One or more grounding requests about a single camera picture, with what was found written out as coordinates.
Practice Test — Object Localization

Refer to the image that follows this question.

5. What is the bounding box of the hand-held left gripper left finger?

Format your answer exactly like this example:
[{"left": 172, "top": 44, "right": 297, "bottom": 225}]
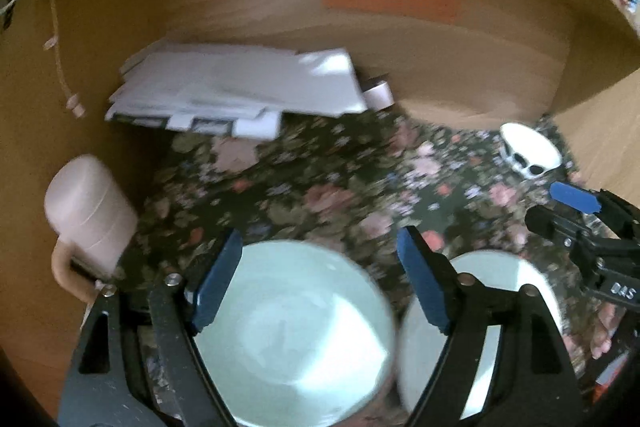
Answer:
[{"left": 59, "top": 228, "right": 244, "bottom": 427}]

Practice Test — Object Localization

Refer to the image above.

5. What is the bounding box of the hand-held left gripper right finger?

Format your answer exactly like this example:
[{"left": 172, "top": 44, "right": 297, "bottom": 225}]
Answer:
[{"left": 396, "top": 226, "right": 584, "bottom": 427}]

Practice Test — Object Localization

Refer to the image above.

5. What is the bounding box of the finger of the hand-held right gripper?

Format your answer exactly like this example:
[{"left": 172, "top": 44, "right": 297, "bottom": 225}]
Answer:
[
  {"left": 549, "top": 181, "right": 640, "bottom": 240},
  {"left": 525, "top": 204, "right": 593, "bottom": 258}
]

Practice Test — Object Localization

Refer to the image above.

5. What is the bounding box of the plain white bowl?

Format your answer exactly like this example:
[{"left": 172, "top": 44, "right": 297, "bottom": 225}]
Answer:
[{"left": 397, "top": 251, "right": 564, "bottom": 420}]

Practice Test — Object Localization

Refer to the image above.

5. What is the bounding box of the small patterned white bowl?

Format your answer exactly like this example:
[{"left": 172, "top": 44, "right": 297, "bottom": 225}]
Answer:
[{"left": 500, "top": 123, "right": 562, "bottom": 179}]

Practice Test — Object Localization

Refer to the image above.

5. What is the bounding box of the light green bowl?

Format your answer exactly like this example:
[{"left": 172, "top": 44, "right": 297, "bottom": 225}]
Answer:
[{"left": 187, "top": 240, "right": 399, "bottom": 427}]

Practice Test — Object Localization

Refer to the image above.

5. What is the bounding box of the person's right hand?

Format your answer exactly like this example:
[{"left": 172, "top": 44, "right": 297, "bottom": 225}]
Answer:
[{"left": 590, "top": 301, "right": 627, "bottom": 360}]

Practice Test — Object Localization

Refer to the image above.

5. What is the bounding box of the orange clothing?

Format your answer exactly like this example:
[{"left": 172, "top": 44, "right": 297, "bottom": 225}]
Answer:
[{"left": 592, "top": 352, "right": 633, "bottom": 403}]

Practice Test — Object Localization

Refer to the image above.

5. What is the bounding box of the floral tablecloth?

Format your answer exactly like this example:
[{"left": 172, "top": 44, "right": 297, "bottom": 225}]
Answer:
[{"left": 107, "top": 109, "right": 621, "bottom": 427}]

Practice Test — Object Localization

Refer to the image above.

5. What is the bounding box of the pink thermos jug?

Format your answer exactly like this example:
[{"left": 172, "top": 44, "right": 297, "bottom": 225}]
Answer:
[{"left": 44, "top": 156, "right": 139, "bottom": 303}]

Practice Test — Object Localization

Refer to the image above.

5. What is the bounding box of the pink paper roll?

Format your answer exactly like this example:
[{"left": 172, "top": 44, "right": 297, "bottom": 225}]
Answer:
[{"left": 362, "top": 79, "right": 394, "bottom": 110}]

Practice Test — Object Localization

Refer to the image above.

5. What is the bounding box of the stack of white papers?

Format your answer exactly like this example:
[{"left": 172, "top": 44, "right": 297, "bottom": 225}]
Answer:
[{"left": 105, "top": 41, "right": 368, "bottom": 140}]

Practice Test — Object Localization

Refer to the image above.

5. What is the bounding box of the beaded pull cord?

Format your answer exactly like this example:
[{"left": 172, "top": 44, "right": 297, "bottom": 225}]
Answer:
[{"left": 42, "top": 0, "right": 86, "bottom": 118}]

